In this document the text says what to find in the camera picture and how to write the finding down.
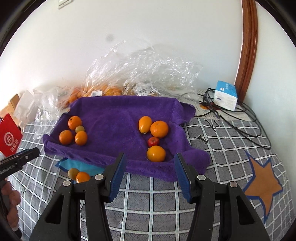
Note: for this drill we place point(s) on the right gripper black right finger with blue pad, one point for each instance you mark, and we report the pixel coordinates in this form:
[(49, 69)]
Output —
[(238, 218)]

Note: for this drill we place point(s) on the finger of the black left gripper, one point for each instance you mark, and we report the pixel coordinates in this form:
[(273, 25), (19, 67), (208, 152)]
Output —
[(15, 162)]

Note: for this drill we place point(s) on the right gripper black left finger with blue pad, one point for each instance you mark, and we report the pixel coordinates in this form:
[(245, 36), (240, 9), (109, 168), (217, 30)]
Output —
[(61, 218)]

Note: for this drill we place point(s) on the greenish small fruit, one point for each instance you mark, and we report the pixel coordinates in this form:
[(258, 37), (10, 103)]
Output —
[(72, 173), (79, 129)]

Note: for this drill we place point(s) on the orange mandarin front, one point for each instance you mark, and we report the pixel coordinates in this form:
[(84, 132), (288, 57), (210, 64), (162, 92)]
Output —
[(156, 154)]

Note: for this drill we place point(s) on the small red tomato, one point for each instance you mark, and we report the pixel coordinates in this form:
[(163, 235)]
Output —
[(153, 141)]

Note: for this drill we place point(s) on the orange mandarin round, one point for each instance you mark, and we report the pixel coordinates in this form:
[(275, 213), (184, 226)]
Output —
[(159, 129)]

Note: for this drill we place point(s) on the oval orange kumquat fruit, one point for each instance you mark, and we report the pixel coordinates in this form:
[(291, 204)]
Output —
[(144, 124)]

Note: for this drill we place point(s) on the person's left hand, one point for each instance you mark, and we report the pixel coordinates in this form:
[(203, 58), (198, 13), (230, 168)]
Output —
[(15, 199)]

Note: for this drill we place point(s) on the red paper bag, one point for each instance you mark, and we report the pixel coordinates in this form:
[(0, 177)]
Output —
[(10, 136)]

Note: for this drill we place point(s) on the orange mandarin on sheet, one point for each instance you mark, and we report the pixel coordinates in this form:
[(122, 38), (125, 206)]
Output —
[(82, 177)]

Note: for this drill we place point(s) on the blue plastic sheet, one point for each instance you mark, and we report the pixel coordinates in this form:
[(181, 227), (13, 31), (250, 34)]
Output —
[(66, 164)]

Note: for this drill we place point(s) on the cardboard box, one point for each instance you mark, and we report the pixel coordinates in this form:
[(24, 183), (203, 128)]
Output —
[(10, 107)]

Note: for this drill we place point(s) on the white plastic bag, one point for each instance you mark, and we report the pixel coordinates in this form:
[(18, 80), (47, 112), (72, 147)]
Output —
[(27, 107)]

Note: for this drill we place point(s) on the grey checked star bedsheet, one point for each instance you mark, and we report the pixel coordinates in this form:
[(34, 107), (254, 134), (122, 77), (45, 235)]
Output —
[(152, 209)]

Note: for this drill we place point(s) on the bag of oranges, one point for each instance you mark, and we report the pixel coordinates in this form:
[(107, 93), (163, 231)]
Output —
[(98, 90)]

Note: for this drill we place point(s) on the purple towel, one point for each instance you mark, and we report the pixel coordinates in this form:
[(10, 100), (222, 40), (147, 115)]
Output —
[(111, 124)]

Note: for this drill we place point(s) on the blue white tissue pack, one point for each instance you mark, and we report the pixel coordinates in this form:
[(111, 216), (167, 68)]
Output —
[(225, 95)]

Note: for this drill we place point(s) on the clear plastic bag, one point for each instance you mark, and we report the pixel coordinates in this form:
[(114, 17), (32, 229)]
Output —
[(139, 69)]

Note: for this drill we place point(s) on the white wall switch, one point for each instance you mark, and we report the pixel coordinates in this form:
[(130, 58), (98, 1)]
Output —
[(62, 3)]

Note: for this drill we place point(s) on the brown wooden door frame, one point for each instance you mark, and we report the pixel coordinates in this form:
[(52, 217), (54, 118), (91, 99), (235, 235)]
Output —
[(248, 49)]

